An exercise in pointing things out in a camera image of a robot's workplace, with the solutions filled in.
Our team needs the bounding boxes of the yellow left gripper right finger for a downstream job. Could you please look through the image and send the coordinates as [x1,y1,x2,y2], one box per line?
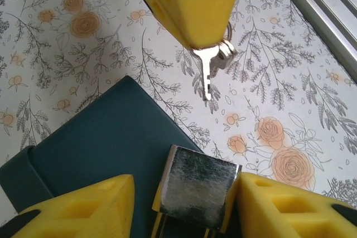
[236,172,357,238]

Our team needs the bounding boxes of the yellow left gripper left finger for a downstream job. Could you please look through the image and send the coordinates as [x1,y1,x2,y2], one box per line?
[11,174,137,238]

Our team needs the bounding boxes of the metal key ring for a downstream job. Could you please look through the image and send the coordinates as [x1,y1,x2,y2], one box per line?
[224,22,234,41]

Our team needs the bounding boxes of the spare silver key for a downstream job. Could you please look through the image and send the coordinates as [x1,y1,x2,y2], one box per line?
[210,40,238,79]

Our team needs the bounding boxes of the silver padlock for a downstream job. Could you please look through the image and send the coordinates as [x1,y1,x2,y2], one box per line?
[150,144,243,238]

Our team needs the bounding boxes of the dark teal plastic tray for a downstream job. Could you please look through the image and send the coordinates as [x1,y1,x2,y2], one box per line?
[0,75,206,238]

